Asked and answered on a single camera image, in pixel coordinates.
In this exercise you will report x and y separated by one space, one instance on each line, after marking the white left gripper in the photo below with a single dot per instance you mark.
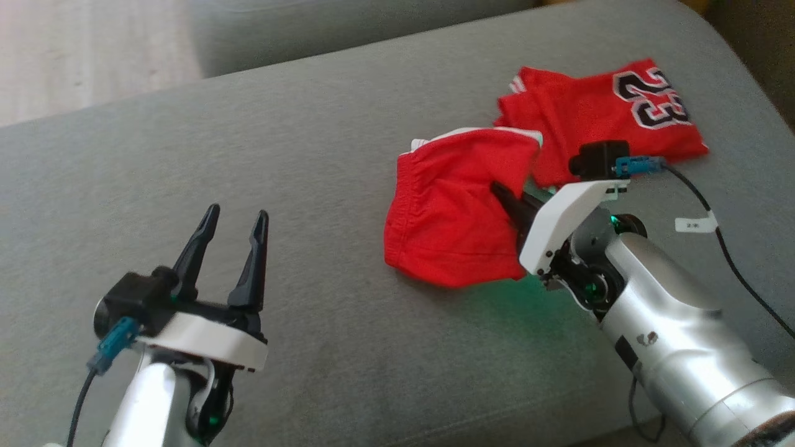
205 338

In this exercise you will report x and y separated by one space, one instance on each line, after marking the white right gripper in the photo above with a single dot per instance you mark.
565 217

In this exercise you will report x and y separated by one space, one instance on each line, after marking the red basketball shorts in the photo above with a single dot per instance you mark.
447 211

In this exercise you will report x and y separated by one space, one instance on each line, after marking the red basketball jersey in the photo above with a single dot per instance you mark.
590 118

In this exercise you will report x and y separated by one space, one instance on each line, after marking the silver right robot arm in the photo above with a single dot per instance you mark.
671 329

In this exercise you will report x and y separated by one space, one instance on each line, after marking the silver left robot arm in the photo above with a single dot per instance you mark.
149 410

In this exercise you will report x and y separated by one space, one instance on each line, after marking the grey sofa seat cushion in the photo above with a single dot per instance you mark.
310 155

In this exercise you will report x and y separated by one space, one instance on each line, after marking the grey sofa back cushion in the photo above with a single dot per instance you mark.
348 31

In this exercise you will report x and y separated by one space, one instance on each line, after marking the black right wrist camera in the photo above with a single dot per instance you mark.
599 160

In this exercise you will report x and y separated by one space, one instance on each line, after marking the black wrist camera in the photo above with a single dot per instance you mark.
599 160
133 295

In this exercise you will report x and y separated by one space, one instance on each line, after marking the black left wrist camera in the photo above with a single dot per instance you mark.
133 295

